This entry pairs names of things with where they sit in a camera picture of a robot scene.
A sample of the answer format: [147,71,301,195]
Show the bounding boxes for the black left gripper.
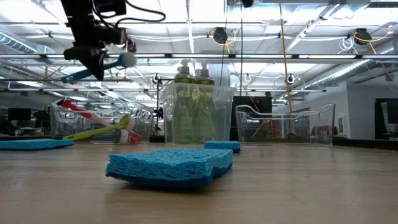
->
[63,24,128,81]

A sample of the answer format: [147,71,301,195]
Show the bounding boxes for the blue dish brush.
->
[60,52,137,84]

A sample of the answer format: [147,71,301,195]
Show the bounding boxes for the red dish brush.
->
[57,98,142,145]

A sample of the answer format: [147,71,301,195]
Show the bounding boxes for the green dish brush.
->
[62,114,137,143]

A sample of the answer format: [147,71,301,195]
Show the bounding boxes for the blue cellulose sponge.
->
[104,147,234,189]
[203,140,242,154]
[0,138,75,152]

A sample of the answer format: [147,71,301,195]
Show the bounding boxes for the low clear plastic bin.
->
[49,101,155,146]
[235,103,336,146]

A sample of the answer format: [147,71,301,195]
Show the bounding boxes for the black tripod stand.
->
[151,73,165,144]

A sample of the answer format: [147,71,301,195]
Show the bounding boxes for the black desk monitor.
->
[7,108,32,121]

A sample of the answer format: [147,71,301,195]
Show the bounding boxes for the black monitor panel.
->
[230,95,273,141]

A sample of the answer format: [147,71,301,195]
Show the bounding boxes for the tall clear plastic bin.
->
[160,82,238,147]

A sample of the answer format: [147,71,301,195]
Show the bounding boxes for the dark doorway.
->
[374,98,398,141]

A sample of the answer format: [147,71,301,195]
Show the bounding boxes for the black ceiling cable reel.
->
[353,27,371,45]
[212,27,229,45]
[124,37,137,54]

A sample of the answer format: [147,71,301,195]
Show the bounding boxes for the black hanging cable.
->
[239,7,244,97]

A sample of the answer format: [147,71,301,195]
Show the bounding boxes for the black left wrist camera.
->
[93,0,127,16]

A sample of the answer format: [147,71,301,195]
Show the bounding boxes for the yellow hanging cord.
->
[278,0,297,135]

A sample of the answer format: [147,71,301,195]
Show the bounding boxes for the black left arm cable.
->
[114,0,167,29]

